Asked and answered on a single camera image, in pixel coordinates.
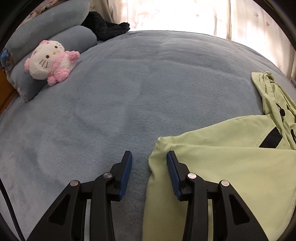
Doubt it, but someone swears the black knitted garment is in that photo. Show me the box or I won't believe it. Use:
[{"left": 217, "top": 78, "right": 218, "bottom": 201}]
[{"left": 81, "top": 11, "right": 130, "bottom": 42}]

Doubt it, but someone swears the white pink cat plush toy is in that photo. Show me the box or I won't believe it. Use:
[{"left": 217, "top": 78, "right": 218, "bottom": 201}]
[{"left": 24, "top": 40, "right": 80, "bottom": 86}]

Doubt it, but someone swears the light green black hooded jacket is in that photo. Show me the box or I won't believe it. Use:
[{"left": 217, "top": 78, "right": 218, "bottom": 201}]
[{"left": 142, "top": 72, "right": 295, "bottom": 240}]

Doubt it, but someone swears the blue pillow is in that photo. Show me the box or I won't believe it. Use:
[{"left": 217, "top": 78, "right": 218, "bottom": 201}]
[
  {"left": 9, "top": 26, "right": 97, "bottom": 102},
  {"left": 1, "top": 1, "right": 90, "bottom": 70}
]

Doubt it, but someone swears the floral sheer curtain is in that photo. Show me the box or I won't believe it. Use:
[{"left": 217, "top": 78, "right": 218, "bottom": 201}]
[{"left": 90, "top": 0, "right": 295, "bottom": 79}]

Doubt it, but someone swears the upper blue pillow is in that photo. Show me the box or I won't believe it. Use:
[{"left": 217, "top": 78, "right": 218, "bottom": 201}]
[{"left": 1, "top": 1, "right": 90, "bottom": 70}]

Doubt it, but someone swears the blue fleece bed blanket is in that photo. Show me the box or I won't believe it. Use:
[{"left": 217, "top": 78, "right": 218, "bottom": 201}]
[{"left": 1, "top": 31, "right": 295, "bottom": 240}]

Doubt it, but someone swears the lower blue pillow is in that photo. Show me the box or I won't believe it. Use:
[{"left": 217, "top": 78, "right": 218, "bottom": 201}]
[{"left": 9, "top": 26, "right": 97, "bottom": 102}]

